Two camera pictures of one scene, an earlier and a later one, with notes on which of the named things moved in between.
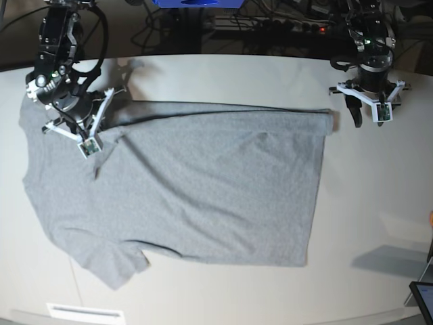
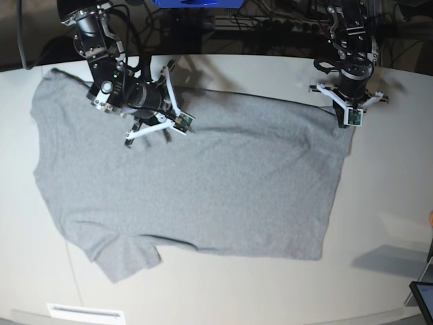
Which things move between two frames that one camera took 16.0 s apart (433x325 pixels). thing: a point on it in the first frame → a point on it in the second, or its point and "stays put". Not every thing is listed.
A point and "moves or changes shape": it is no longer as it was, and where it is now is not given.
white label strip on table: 65,311 stays put
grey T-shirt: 214,182 moves or changes shape
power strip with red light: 290,26 stays put
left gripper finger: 74,126 → 168,138
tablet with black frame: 423,295 stays put
